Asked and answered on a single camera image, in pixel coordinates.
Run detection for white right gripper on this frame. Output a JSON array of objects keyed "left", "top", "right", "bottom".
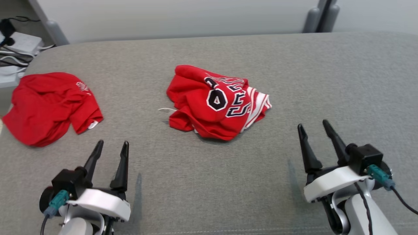
[{"left": 297, "top": 119, "right": 372, "bottom": 203}]

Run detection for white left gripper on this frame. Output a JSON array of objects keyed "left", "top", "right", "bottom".
[{"left": 67, "top": 140, "right": 131, "bottom": 223}]

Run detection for red white basketball shorts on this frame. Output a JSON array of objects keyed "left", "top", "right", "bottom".
[{"left": 158, "top": 65, "right": 272, "bottom": 141}]

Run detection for red t-shirt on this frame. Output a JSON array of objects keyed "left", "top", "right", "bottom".
[{"left": 2, "top": 72, "right": 104, "bottom": 147}]

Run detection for grey fabric sofa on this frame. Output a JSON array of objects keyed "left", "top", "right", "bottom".
[{"left": 0, "top": 32, "right": 418, "bottom": 235}]

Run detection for white power strip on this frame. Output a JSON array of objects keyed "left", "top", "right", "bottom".
[{"left": 0, "top": 32, "right": 44, "bottom": 55}]

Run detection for black power adapter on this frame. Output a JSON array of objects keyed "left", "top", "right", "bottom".
[{"left": 0, "top": 19, "right": 16, "bottom": 47}]

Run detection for right camera cable teal plug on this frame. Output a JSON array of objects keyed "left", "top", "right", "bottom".
[{"left": 366, "top": 164, "right": 418, "bottom": 216}]

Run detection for camera cable teal plug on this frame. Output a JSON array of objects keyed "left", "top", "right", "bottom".
[
  {"left": 366, "top": 164, "right": 418, "bottom": 216},
  {"left": 40, "top": 190, "right": 70, "bottom": 235}
]

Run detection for left camera cable teal plug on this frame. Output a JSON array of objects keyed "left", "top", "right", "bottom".
[{"left": 40, "top": 190, "right": 70, "bottom": 235}]

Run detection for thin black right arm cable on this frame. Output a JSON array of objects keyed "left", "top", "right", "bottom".
[{"left": 354, "top": 182, "right": 373, "bottom": 235}]

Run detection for grey partition post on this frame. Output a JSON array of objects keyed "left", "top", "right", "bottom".
[{"left": 302, "top": 0, "right": 340, "bottom": 33}]

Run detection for grey slanted frame post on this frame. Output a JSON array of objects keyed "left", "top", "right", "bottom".
[{"left": 28, "top": 0, "right": 70, "bottom": 46}]

